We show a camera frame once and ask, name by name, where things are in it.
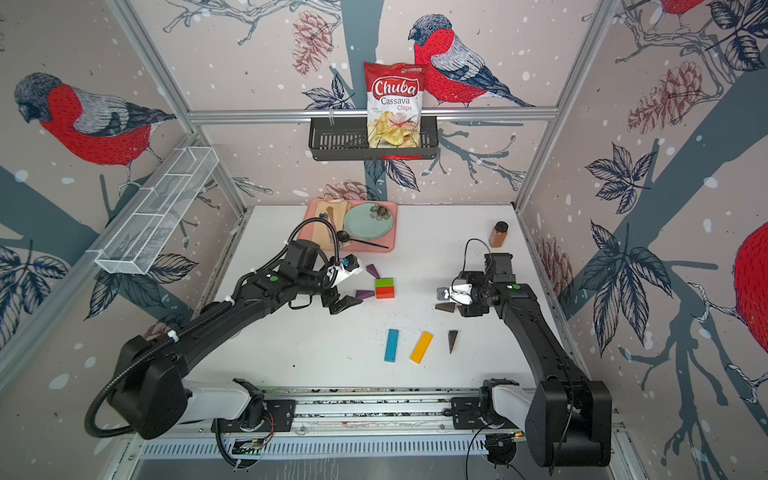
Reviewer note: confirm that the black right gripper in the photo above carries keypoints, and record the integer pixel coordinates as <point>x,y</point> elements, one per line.
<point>473,276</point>

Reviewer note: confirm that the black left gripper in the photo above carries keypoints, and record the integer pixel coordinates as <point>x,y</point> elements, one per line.
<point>342,304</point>

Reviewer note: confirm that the dark brown triangle block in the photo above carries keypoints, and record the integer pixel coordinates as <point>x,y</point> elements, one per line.
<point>452,339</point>
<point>449,307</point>

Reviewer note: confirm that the red rectangular block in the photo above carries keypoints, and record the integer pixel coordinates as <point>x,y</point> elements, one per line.
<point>386,292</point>

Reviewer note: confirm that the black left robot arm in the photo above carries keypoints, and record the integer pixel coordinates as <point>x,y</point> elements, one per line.
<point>149,394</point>

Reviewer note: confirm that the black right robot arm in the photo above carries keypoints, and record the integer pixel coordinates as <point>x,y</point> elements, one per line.
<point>567,420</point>

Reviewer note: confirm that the teal long block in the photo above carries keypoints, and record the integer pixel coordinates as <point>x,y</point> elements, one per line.
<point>391,346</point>

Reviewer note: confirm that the brown spice bottle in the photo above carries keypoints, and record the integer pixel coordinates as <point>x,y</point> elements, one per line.
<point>498,234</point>

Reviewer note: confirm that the black spoon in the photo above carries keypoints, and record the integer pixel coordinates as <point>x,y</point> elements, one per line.
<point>344,237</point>

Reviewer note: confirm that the beige napkin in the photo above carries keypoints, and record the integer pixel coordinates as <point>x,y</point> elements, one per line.
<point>334,212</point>

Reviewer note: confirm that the pink tray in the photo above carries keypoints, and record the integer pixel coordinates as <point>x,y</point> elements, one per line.
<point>389,239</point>

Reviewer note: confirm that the yellow long block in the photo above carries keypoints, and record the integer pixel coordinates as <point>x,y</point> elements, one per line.
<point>421,347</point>

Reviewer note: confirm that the mint green flower plate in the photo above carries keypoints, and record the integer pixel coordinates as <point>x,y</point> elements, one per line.
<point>369,221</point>

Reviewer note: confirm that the Chuba cassava chips bag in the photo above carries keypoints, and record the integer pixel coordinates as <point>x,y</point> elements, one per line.
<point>394,104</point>

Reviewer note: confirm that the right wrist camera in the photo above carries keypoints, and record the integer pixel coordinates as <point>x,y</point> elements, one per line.
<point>459,294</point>

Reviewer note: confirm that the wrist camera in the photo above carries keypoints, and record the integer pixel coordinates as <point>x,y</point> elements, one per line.
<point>345,268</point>
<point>459,294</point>

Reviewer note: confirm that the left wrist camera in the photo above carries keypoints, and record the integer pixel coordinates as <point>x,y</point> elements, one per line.
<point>345,268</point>

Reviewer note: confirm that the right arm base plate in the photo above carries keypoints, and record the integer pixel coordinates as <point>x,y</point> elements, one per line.
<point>472,413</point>

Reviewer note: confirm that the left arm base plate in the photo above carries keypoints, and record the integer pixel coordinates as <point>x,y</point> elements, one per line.
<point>276,415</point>

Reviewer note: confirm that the black wall basket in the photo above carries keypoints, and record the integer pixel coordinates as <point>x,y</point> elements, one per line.
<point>345,139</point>

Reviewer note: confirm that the white wire wall basket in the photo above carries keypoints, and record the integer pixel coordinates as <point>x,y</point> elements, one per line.
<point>141,238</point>

